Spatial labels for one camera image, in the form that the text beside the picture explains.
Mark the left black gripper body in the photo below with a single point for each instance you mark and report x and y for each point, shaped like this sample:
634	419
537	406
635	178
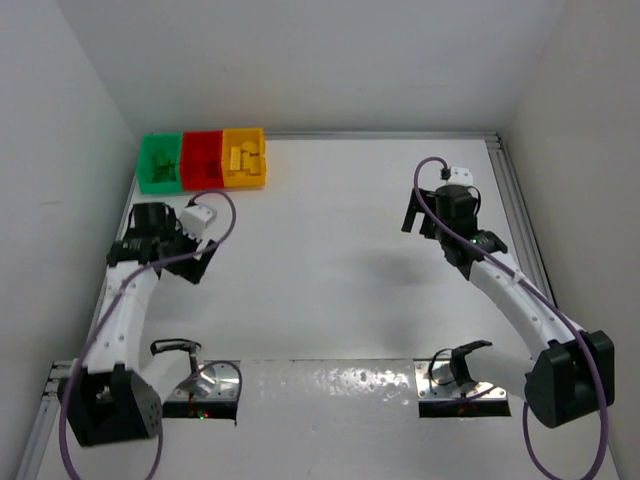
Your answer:
185	252

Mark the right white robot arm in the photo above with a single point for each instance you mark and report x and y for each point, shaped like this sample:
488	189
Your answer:
569	372

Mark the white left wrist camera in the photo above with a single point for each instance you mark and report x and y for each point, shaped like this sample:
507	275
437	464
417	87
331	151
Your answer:
196	219

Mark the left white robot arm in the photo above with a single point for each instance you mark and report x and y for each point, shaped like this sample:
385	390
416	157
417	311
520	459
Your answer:
114	399

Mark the yellow round lego piece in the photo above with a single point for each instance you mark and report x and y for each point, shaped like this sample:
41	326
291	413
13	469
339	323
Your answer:
250	147

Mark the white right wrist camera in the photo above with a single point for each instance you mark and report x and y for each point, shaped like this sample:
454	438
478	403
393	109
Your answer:
460	176

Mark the aluminium frame rail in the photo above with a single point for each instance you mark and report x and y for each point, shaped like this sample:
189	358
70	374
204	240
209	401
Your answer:
524	240

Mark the small yellow lego piece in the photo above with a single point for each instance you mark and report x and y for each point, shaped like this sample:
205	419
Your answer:
235	159

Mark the metal base plate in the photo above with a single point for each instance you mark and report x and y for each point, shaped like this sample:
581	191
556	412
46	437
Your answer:
435	383
213	381

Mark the red plastic bin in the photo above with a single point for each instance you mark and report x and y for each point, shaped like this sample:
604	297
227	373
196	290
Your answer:
200	163

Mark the yellow lego brick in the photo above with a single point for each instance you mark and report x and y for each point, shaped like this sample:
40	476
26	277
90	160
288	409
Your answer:
251	163

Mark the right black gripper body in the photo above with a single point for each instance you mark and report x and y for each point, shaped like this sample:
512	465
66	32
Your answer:
426	220

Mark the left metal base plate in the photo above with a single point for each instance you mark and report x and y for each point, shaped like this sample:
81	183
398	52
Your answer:
213	381

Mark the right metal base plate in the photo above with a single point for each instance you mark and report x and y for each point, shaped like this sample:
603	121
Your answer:
435	383

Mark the yellow plastic bin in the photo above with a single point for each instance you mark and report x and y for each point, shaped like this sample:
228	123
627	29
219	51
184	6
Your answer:
234	138

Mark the green plastic bin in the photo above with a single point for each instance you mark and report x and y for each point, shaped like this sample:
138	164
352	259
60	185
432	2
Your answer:
158	165

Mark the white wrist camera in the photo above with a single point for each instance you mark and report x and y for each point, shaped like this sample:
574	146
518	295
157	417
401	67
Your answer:
196	219
460	176

